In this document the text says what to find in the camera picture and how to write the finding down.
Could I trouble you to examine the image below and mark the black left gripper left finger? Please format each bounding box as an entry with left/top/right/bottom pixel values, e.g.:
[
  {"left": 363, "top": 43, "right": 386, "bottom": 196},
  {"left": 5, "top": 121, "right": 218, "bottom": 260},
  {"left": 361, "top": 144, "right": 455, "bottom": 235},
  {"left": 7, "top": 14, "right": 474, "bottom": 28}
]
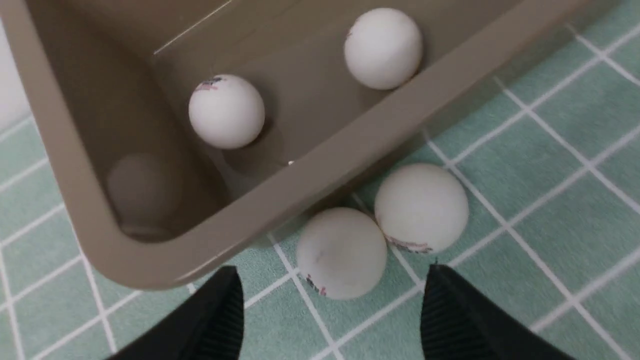
[{"left": 110, "top": 266, "right": 245, "bottom": 360}]

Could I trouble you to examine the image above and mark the olive plastic bin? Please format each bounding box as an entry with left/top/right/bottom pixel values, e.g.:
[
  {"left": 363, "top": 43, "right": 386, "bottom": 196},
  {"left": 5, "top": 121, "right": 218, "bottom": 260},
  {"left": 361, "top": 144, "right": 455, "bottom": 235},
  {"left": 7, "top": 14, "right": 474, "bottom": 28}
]
[{"left": 1, "top": 0, "right": 610, "bottom": 290}]

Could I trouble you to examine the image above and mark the green checkered tablecloth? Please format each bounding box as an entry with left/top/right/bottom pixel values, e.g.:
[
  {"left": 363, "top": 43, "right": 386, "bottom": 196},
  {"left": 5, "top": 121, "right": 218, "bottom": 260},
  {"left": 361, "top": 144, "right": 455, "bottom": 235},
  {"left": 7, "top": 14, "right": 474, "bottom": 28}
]
[{"left": 1, "top": 0, "right": 639, "bottom": 360}]

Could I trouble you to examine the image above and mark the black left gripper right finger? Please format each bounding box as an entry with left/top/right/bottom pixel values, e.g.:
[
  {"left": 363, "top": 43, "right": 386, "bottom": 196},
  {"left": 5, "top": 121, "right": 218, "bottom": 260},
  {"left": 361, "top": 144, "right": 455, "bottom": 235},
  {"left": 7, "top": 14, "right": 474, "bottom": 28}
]
[{"left": 420, "top": 264, "right": 570, "bottom": 360}]

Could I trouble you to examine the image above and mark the white logo ball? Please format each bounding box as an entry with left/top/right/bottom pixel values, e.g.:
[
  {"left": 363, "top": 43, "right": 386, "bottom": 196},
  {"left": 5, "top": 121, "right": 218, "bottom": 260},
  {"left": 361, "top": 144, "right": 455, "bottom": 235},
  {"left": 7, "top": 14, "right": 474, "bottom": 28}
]
[
  {"left": 295, "top": 207, "right": 387, "bottom": 300},
  {"left": 374, "top": 162, "right": 470, "bottom": 253}
]

